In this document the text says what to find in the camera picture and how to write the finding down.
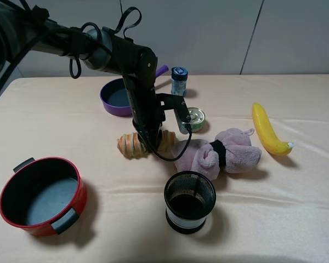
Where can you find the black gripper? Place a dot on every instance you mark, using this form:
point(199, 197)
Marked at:
point(146, 108)

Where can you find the striped twisted bread loaf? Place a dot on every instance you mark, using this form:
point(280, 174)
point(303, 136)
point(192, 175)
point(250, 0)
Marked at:
point(132, 146)

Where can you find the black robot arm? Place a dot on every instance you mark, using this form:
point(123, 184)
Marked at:
point(24, 28)

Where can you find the purple frying pan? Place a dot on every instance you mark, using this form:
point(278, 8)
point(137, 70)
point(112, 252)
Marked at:
point(114, 98)

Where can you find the tin can with pull tab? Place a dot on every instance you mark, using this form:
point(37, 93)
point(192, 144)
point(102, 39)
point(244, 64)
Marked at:
point(197, 119)

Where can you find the small blue-lidded jar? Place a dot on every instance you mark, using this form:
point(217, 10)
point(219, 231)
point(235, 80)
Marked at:
point(179, 76)

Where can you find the black mesh pen cup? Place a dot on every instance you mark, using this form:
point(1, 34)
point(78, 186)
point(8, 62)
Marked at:
point(189, 197)

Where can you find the pink towel with black band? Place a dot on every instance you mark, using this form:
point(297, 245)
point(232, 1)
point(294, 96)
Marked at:
point(231, 151)

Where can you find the yellow banana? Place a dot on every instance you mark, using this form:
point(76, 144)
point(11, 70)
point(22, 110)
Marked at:
point(266, 134)

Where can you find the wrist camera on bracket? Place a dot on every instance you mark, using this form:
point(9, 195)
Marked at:
point(178, 105)

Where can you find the red pot with black handles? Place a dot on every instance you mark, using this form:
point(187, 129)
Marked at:
point(44, 196)

